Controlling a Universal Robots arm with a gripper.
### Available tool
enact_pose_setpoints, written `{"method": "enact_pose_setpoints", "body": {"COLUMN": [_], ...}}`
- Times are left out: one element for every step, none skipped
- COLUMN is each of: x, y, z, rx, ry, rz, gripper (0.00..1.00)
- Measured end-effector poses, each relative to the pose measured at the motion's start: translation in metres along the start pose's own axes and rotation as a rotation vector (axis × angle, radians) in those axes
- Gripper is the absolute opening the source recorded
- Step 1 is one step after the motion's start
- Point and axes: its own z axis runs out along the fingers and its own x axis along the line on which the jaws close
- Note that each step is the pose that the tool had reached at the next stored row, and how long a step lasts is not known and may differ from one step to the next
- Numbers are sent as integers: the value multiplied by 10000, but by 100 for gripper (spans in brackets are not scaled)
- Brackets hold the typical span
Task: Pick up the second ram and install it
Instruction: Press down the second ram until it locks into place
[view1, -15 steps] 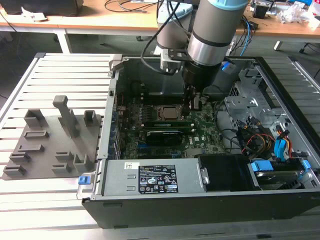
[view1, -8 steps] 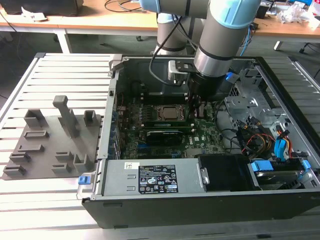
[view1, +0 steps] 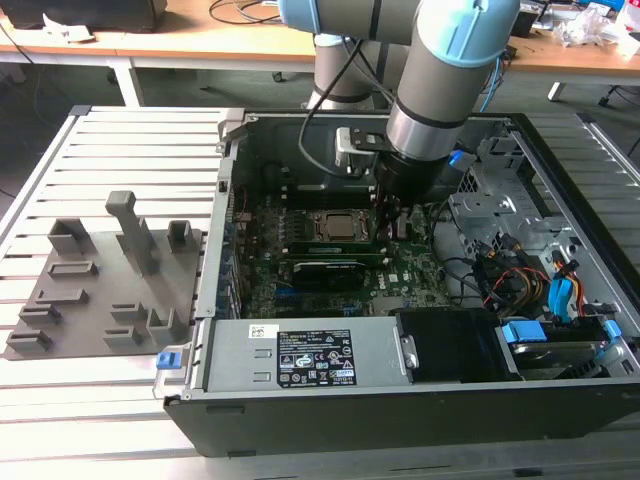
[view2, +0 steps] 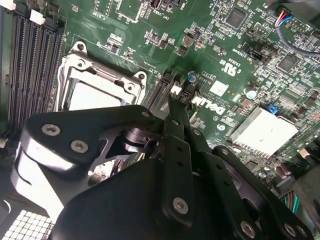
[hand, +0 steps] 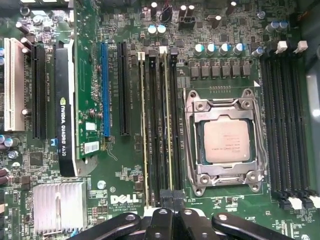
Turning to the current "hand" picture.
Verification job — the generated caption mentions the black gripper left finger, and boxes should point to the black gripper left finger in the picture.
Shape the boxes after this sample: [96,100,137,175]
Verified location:
[98,189,174,240]

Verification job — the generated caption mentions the CPU socket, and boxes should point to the CPU socket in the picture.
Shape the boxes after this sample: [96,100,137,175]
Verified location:
[183,87,270,198]

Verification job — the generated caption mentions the black expansion slot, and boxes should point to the black expansion slot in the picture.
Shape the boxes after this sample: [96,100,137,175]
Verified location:
[31,44,48,141]
[117,41,132,137]

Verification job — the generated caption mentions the black RAM slot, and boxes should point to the black RAM slot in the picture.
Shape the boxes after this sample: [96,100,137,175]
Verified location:
[282,41,312,210]
[149,49,164,208]
[271,41,302,210]
[259,41,291,210]
[171,48,187,193]
[292,41,320,209]

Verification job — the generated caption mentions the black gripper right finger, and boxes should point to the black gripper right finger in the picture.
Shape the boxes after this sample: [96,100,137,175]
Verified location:
[172,191,285,240]

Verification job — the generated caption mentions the green Dell motherboard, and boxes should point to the green Dell motherboard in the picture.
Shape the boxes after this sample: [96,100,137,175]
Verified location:
[0,0,320,240]

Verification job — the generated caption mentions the silver CPU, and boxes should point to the silver CPU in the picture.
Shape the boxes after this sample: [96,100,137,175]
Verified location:
[203,121,251,163]

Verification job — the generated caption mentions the black NVIDIA graphics card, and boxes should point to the black NVIDIA graphics card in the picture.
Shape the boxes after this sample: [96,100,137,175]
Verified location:
[53,0,103,178]

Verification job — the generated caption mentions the white expansion slot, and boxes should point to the white expansion slot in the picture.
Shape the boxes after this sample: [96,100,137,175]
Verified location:
[3,37,26,133]

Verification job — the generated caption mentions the metal socket cover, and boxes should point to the metal socket cover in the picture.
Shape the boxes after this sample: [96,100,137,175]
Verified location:
[191,98,263,181]

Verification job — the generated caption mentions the green RAM stick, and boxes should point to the green RAM stick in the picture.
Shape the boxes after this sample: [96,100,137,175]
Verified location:
[137,52,152,211]
[158,46,175,192]

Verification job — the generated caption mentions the black power connector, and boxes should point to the black power connector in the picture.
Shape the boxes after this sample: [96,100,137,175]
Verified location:
[178,16,196,31]

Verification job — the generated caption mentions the blue expansion slot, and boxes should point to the blue expansion slot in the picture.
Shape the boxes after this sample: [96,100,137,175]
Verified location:
[100,42,111,138]

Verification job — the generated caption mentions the metal locking lever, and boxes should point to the metal locking lever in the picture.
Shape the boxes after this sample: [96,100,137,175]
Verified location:
[184,96,201,188]
[253,98,268,181]

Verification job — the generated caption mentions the silver chipset heatsink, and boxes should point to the silver chipset heatsink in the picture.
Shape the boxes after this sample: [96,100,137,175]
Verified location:
[32,181,88,232]

